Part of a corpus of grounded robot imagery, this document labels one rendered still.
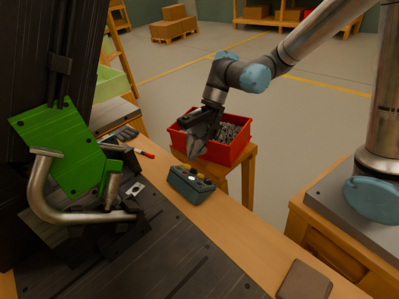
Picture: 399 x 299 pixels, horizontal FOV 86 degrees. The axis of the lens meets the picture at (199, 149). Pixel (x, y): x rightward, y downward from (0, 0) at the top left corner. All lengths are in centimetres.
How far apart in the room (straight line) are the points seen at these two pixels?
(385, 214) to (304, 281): 20
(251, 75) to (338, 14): 21
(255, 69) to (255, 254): 46
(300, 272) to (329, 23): 53
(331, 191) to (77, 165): 68
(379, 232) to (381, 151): 28
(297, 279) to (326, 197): 27
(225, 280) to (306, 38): 60
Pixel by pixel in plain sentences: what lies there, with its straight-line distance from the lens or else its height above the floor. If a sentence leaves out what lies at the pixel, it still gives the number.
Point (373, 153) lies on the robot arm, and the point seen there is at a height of 114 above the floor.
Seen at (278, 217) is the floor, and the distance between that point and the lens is 172.
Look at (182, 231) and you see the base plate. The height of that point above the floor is 90.
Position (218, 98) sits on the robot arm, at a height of 113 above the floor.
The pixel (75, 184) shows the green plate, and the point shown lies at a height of 110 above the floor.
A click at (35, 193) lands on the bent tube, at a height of 115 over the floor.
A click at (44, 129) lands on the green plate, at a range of 54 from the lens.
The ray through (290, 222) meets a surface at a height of 74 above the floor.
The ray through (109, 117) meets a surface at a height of 113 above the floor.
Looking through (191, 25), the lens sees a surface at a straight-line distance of 702.
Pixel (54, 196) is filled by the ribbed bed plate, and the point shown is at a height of 109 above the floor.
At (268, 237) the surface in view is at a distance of 61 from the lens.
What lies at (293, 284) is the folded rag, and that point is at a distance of 54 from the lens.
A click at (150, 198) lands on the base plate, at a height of 90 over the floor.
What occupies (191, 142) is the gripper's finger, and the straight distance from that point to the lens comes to 71.
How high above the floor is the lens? 144
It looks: 40 degrees down
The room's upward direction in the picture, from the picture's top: 10 degrees counter-clockwise
